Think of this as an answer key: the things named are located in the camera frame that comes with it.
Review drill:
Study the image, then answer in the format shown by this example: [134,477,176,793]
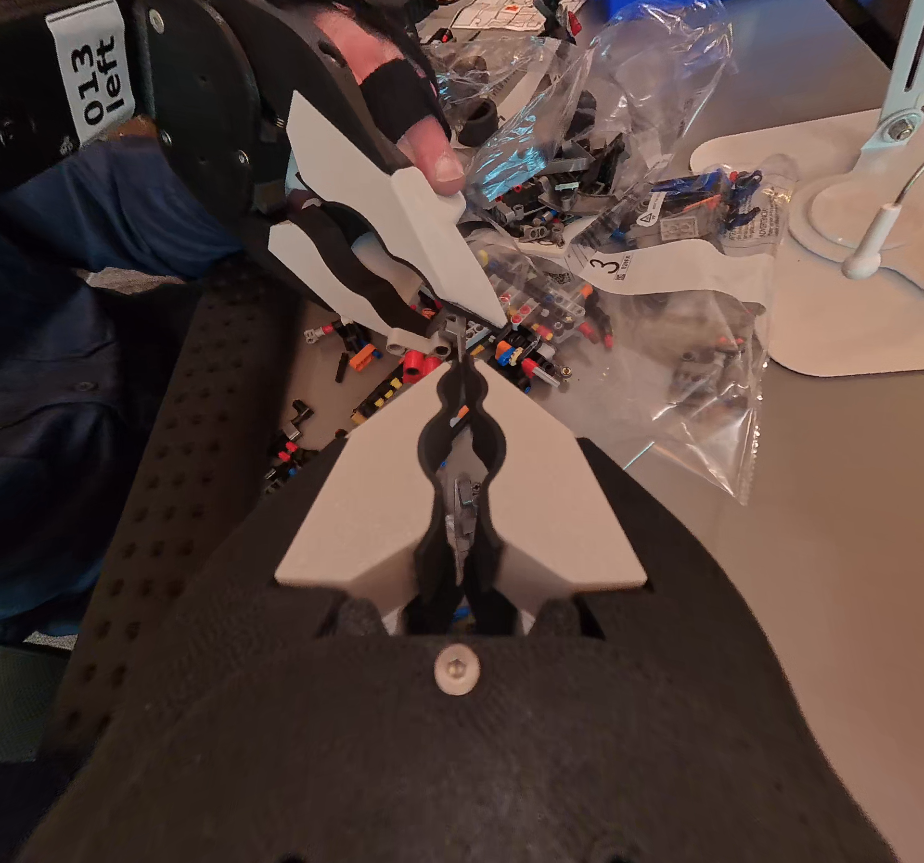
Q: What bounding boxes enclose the person's torso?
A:
[0,257,212,652]

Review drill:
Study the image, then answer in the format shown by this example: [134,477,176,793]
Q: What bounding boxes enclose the small clear bag blue pieces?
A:
[585,159,799,259]

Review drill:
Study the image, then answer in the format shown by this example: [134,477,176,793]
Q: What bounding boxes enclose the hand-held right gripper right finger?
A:
[462,360,648,636]

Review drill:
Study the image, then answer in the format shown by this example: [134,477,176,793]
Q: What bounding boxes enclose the person's left hand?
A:
[318,12,467,198]

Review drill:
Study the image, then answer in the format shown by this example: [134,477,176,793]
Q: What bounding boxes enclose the white book stand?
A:
[689,0,924,379]

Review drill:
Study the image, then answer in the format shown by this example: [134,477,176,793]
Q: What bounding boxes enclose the paper leaflets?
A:
[451,0,590,33]

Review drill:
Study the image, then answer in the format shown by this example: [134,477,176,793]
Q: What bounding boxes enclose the lego chassis with yellow connectors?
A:
[350,368,410,425]

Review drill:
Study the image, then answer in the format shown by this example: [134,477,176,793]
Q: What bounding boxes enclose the clear bag with orange pieces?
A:
[462,250,616,389]

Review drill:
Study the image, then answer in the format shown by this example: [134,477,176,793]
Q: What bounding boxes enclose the clear bag with white strip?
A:
[426,156,804,508]

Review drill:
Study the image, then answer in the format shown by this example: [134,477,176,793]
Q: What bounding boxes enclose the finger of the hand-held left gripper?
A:
[285,91,511,331]
[267,221,436,356]

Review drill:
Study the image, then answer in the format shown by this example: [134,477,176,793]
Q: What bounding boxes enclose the black perforated foam pad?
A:
[43,257,340,770]

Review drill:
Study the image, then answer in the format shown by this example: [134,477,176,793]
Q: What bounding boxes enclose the grey and red lego assembly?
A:
[386,313,475,385]

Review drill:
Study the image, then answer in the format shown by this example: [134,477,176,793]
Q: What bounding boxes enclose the black lego tyre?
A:
[457,98,501,150]

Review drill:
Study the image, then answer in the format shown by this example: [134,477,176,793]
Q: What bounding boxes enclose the person's left forearm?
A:
[0,130,251,295]

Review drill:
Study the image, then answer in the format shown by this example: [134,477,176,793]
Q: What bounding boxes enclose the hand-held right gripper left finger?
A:
[274,360,469,636]

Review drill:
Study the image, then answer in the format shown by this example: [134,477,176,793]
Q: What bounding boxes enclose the pile of loose lego pieces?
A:
[263,315,616,497]

